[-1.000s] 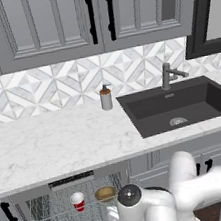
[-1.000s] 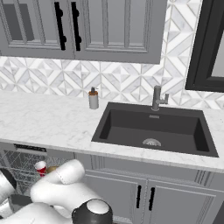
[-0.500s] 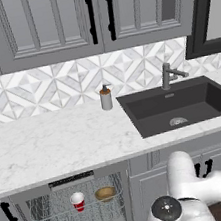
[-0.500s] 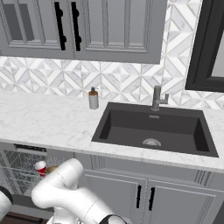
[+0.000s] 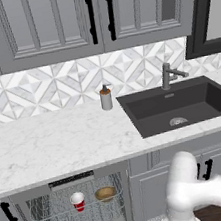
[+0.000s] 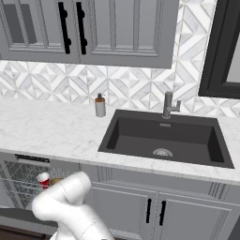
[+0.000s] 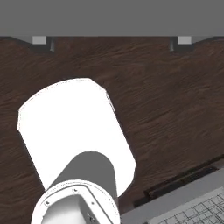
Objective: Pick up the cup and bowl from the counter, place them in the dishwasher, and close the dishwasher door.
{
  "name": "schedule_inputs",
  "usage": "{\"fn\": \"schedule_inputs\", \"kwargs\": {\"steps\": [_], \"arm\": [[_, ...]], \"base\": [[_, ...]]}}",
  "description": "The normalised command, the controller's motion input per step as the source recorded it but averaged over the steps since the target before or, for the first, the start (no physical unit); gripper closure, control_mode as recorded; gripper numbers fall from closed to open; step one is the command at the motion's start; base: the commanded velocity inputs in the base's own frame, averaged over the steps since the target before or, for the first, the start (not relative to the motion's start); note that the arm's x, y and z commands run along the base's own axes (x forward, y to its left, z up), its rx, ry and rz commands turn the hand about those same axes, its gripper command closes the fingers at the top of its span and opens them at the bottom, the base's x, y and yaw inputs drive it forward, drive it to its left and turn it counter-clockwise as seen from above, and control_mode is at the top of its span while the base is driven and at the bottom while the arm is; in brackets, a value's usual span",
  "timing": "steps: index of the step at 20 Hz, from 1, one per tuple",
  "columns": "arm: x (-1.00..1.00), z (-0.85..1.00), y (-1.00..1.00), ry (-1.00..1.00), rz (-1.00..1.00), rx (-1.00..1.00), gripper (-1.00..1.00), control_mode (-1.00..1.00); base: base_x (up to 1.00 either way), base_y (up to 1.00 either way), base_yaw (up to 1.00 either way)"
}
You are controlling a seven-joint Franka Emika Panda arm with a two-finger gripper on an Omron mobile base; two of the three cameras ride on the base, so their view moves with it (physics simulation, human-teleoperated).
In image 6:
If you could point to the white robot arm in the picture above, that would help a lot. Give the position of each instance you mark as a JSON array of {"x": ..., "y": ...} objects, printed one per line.
[{"x": 73, "y": 206}]

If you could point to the brown bowl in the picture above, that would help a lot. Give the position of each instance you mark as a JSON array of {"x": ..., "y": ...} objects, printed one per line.
[{"x": 55, "y": 181}]

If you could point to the grey base cupboard door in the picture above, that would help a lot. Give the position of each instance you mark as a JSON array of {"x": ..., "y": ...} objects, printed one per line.
[
  {"x": 193, "y": 222},
  {"x": 125, "y": 212}
]

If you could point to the red cup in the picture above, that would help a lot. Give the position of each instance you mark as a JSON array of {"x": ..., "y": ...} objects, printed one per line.
[{"x": 43, "y": 179}]

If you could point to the white soap dispenser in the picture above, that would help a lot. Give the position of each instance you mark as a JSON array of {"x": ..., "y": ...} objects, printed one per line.
[{"x": 100, "y": 108}]

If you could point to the grey metal tap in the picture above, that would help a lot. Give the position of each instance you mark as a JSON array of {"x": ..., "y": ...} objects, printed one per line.
[{"x": 168, "y": 104}]

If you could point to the dark grey sink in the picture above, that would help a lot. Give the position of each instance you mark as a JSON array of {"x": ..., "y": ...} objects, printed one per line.
[{"x": 168, "y": 137}]

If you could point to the wide grey wall cupboard door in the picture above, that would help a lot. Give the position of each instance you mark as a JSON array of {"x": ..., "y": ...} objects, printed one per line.
[{"x": 131, "y": 31}]

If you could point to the black window frame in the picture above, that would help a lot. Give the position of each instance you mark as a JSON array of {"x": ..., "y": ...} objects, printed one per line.
[{"x": 218, "y": 47}]

